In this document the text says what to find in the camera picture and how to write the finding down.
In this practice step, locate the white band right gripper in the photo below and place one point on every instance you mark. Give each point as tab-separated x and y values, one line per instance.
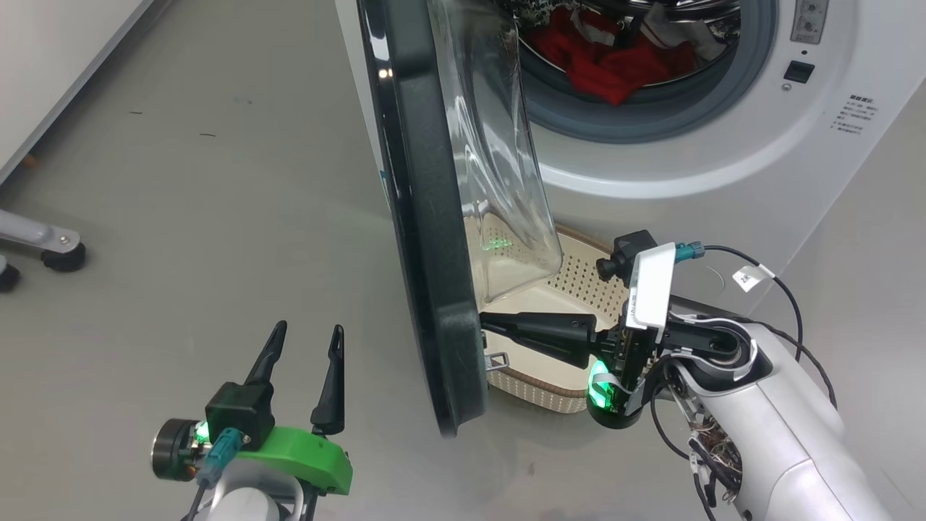
651	289

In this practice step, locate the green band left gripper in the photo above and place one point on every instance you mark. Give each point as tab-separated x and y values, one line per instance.
304	452

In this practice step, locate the black washing machine door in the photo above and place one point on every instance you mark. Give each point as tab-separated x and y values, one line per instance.
427	217

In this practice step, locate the red fleece cloth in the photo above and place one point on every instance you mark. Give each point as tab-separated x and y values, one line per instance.
615	79

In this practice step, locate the white grey garment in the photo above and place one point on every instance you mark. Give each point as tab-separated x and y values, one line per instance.
669	32

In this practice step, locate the black white patterned garment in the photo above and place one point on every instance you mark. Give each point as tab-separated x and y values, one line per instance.
532	11

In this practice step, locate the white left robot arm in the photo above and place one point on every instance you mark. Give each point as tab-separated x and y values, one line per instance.
246	503

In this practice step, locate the cream perforated laundry basket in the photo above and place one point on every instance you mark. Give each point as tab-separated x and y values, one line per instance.
550	304

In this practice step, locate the white front-load washing machine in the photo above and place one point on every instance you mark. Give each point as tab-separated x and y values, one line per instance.
723	181

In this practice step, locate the steel washing machine drum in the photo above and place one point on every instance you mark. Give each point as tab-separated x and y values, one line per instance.
694	7

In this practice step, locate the black caster wheel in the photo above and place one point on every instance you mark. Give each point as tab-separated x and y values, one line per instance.
7	278
65	259

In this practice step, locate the grey metal partition leg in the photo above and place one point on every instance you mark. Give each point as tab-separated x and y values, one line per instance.
36	233

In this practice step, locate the white text warning sticker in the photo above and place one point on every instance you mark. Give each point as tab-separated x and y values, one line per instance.
854	116

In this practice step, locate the grey instruction label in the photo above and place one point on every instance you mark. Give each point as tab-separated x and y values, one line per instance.
809	22

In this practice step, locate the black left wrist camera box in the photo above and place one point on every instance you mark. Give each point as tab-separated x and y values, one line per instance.
239	412

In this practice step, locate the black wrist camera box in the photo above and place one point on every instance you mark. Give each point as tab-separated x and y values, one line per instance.
633	246
239	412

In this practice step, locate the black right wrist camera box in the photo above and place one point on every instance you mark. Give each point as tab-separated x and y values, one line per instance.
633	246

